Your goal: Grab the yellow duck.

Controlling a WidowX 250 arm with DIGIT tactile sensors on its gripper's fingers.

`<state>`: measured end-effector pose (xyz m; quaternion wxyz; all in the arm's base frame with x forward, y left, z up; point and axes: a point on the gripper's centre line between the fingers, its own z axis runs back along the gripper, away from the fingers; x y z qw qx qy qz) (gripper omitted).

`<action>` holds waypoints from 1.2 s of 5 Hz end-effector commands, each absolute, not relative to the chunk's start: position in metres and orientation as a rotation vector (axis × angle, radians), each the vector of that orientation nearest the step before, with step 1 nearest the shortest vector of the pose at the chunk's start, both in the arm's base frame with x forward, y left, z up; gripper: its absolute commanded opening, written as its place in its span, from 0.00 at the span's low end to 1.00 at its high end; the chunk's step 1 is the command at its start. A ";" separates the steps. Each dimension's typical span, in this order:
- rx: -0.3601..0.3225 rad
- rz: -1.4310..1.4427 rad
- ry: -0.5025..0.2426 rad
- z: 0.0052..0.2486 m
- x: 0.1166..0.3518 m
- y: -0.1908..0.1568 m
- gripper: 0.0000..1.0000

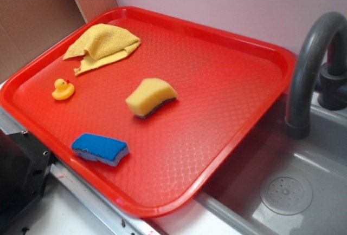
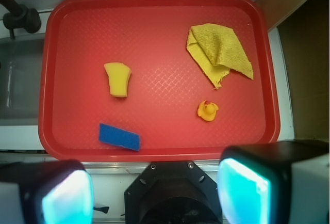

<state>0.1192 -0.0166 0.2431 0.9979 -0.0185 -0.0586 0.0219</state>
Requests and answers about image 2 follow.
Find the red plastic tray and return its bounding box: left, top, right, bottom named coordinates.
left=38, top=0, right=280, bottom=162

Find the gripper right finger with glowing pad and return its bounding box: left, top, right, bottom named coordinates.
left=217, top=140, right=329, bottom=223

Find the yellow woven cloth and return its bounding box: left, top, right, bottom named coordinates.
left=186, top=23, right=254, bottom=90

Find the yellow sponge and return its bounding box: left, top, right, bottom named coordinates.
left=104, top=62, right=131, bottom=98

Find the dark sink faucet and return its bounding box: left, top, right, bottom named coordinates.
left=1, top=0, right=42, bottom=40

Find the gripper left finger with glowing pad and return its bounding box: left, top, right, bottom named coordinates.
left=1, top=160, right=94, bottom=223

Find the blue sponge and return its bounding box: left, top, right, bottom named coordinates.
left=98, top=123, right=141, bottom=151

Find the yellow rubber duck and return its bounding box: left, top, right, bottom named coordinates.
left=197, top=101, right=219, bottom=122

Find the steel sink basin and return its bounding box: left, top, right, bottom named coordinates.
left=1, top=34, right=45, bottom=126

